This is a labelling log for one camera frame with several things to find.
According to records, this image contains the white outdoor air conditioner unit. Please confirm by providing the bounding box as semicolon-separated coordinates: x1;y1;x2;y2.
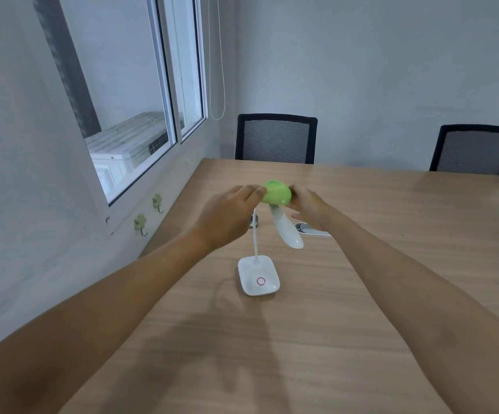
85;111;184;198

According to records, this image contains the white framed sliding window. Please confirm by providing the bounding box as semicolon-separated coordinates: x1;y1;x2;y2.
30;0;209;235

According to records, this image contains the green plastic lamp cover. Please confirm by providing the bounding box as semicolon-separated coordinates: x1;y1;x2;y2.
260;179;292;208

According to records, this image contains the white gooseneck desk lamp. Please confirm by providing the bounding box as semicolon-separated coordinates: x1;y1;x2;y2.
237;204;305;297

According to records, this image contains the white flat device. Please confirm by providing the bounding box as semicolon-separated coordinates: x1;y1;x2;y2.
294;223;331;237

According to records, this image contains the black mesh office chair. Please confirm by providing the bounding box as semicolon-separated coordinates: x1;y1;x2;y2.
235;113;318;165
429;124;499;177

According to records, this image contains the white blind pull cord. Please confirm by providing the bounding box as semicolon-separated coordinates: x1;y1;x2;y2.
207;0;226;121

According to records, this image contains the person's right forearm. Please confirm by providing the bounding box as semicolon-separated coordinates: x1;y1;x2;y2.
329;211;499;414

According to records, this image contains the person's left forearm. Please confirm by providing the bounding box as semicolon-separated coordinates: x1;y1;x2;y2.
0;228;215;414

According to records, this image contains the person's right hand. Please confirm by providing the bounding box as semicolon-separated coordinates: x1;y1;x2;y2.
286;185;343;233

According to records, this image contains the person's left hand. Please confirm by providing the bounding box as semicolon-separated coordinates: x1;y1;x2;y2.
193;184;268;253

